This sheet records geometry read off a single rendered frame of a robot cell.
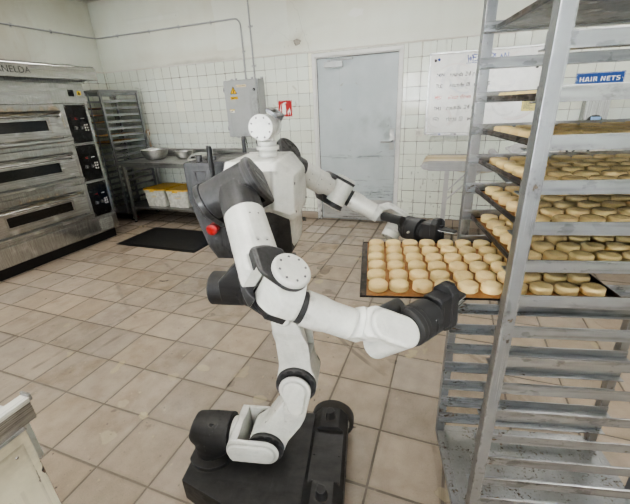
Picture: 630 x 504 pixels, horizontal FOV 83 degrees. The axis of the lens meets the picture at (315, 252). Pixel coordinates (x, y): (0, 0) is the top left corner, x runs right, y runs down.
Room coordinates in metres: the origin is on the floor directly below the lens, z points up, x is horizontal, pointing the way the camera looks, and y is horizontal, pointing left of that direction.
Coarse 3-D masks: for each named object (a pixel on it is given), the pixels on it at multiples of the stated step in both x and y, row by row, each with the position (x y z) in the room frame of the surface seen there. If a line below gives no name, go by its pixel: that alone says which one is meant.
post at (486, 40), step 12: (492, 0) 1.15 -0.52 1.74; (492, 12) 1.15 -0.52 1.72; (480, 36) 1.18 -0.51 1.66; (492, 36) 1.15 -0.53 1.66; (480, 48) 1.16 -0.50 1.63; (480, 72) 1.15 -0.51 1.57; (480, 84) 1.15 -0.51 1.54; (480, 108) 1.15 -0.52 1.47; (480, 120) 1.15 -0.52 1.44; (468, 144) 1.17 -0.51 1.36; (468, 156) 1.16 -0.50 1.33; (468, 168) 1.15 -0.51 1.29; (468, 180) 1.15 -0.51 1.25; (468, 204) 1.15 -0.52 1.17; (468, 228) 1.15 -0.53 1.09; (444, 348) 1.18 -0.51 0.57; (444, 360) 1.16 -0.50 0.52; (444, 372) 1.15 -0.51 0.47; (444, 408) 1.15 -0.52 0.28
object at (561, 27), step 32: (576, 0) 0.70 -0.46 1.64; (544, 64) 0.73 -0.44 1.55; (544, 96) 0.71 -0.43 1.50; (544, 128) 0.70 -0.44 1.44; (544, 160) 0.70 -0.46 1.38; (512, 256) 0.71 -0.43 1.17; (512, 288) 0.71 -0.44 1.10; (512, 320) 0.70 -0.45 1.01; (480, 416) 0.73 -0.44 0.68; (480, 448) 0.71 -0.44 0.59; (480, 480) 0.70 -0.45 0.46
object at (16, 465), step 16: (16, 432) 0.61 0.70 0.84; (0, 448) 0.57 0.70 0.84; (16, 448) 0.59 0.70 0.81; (32, 448) 0.61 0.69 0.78; (0, 464) 0.56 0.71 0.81; (16, 464) 0.58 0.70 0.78; (32, 464) 0.60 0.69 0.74; (0, 480) 0.54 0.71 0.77; (16, 480) 0.57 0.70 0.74; (32, 480) 0.59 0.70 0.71; (48, 480) 0.62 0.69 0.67; (0, 496) 0.53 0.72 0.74; (16, 496) 0.55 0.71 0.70; (32, 496) 0.58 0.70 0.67; (48, 496) 0.60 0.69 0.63
